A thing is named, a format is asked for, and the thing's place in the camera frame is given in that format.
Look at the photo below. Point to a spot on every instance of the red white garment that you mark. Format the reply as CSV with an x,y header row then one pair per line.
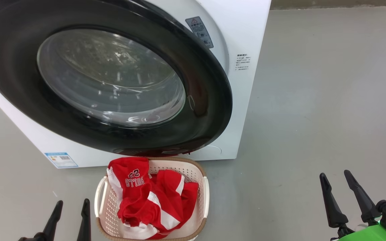
x,y
189,197

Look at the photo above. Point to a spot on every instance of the black washing machine door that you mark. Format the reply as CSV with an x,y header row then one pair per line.
x,y
206,100

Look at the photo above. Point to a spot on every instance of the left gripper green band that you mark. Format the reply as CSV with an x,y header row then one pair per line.
x,y
34,237

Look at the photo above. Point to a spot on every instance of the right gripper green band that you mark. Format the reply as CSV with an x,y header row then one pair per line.
x,y
367,236

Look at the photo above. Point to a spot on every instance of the red Bulls print jersey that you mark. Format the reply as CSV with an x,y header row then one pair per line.
x,y
132,182

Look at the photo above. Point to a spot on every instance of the white front-load washing machine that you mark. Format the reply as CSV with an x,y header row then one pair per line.
x,y
246,100

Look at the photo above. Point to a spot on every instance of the blue energy label sticker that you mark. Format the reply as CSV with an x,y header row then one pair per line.
x,y
61,160

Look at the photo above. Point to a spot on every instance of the grey warning label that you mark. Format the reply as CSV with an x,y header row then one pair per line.
x,y
199,32

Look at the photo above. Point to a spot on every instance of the cream perforated laundry basket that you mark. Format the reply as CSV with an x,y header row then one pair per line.
x,y
198,207

